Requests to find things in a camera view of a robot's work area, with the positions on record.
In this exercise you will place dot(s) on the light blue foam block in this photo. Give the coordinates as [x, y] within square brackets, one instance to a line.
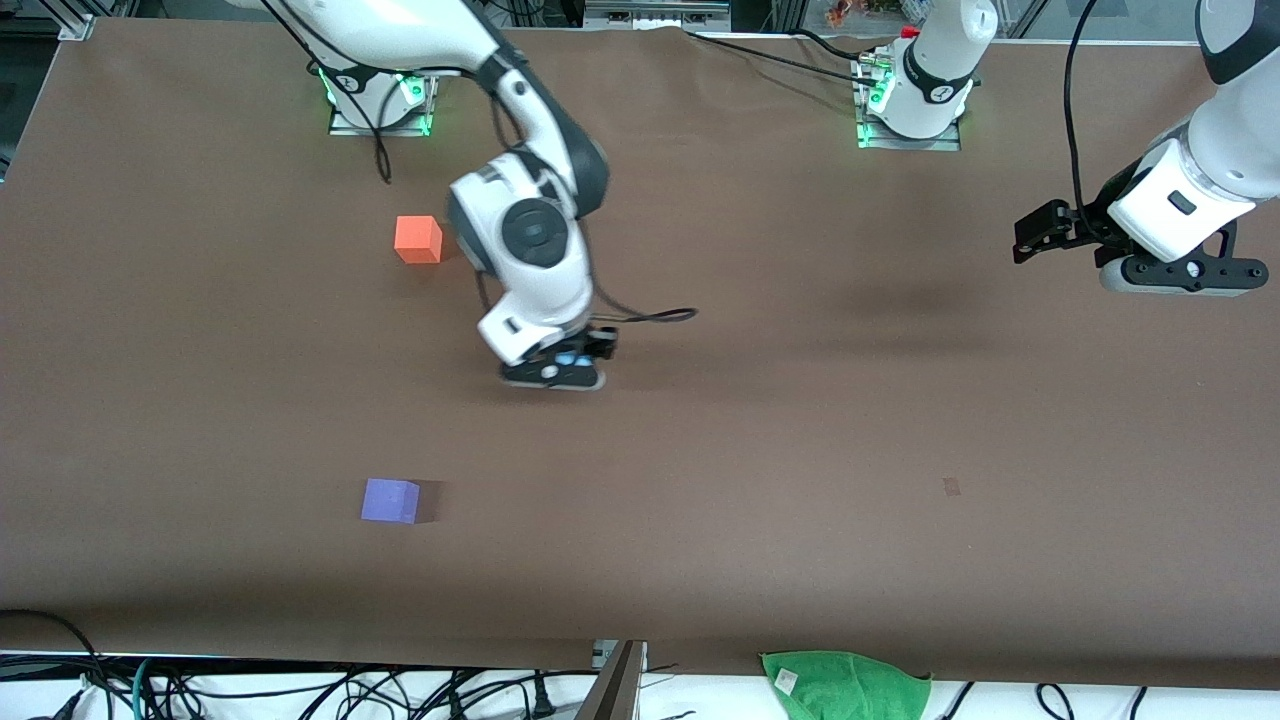
[566, 358]

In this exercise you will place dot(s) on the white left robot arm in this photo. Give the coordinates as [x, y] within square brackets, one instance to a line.
[940, 60]

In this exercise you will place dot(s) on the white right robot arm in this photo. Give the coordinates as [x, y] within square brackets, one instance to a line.
[545, 290]

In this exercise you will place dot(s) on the orange foam block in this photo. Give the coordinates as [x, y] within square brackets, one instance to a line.
[415, 238]

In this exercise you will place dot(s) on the purple foam block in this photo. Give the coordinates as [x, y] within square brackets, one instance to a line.
[388, 500]

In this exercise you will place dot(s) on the brown table cover sheet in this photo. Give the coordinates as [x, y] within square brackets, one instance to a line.
[700, 500]

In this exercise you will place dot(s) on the green cloth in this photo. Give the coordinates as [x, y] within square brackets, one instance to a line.
[850, 690]

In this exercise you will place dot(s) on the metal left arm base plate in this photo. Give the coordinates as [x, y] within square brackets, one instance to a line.
[870, 140]

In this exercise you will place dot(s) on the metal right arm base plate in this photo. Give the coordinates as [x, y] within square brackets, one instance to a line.
[428, 120]

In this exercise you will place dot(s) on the aluminium frame crossbar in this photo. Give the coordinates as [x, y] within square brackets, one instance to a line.
[655, 12]

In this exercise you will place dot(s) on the aluminium frame post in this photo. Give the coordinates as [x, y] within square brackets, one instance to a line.
[615, 690]

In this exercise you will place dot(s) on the aluminium frame bracket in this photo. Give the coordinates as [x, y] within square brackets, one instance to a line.
[78, 25]

